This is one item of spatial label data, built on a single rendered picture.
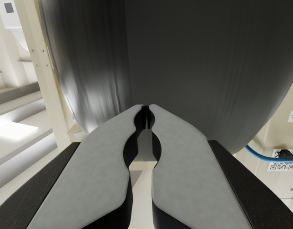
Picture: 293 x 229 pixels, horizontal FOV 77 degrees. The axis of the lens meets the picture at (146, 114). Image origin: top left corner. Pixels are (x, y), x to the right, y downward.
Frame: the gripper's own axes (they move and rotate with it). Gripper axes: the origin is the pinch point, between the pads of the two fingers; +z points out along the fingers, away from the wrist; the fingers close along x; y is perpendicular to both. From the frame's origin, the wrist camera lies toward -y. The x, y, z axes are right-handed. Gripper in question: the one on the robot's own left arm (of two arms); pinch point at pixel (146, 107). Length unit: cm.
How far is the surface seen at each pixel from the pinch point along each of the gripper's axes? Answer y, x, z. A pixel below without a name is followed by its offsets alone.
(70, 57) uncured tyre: -1.1, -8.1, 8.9
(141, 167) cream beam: 60, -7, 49
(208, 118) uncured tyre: 6.7, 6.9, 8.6
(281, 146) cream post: 28, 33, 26
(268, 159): 29.4, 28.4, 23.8
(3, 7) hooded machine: -4, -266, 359
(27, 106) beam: 266, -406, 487
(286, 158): 29.1, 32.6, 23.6
